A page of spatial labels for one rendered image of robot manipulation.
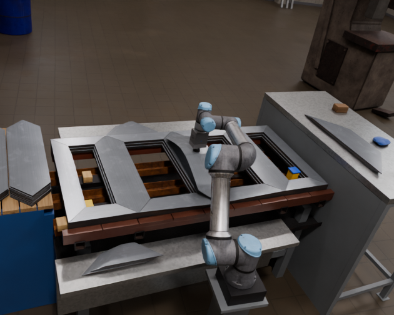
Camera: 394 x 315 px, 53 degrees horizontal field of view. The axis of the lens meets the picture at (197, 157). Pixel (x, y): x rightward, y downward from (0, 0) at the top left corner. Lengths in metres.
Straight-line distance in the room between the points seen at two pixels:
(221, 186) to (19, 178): 1.07
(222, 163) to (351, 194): 1.03
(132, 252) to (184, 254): 0.27
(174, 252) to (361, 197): 1.12
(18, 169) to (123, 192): 0.58
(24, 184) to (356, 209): 1.85
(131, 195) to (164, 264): 0.39
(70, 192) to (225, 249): 0.85
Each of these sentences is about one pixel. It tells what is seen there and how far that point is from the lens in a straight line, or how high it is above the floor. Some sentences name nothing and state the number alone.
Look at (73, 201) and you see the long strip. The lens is 2.06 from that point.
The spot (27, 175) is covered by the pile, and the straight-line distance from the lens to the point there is 2.26.
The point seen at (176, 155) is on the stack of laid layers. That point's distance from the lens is 2.46.
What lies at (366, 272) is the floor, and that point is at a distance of 3.49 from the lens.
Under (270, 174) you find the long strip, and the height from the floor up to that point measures 0.86.
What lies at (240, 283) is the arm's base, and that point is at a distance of 1.90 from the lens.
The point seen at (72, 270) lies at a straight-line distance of 1.99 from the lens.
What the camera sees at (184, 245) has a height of 0.68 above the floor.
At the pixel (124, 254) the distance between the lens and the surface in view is 2.00.
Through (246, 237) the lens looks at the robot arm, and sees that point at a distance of 1.82.
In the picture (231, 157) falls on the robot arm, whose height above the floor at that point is 1.28.
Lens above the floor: 2.20
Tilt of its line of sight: 33 degrees down
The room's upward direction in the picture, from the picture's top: 11 degrees clockwise
